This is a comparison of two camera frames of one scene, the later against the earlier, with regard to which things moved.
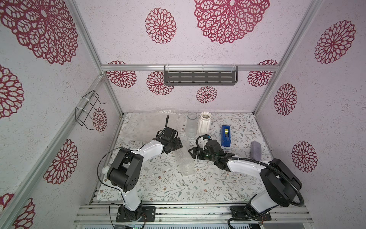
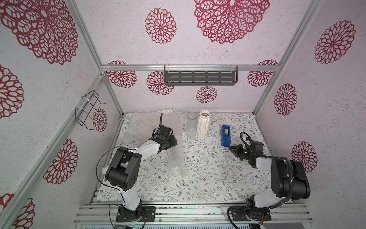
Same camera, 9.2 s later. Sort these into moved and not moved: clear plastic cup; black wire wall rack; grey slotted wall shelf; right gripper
Moved: right gripper
Not moved: clear plastic cup; black wire wall rack; grey slotted wall shelf
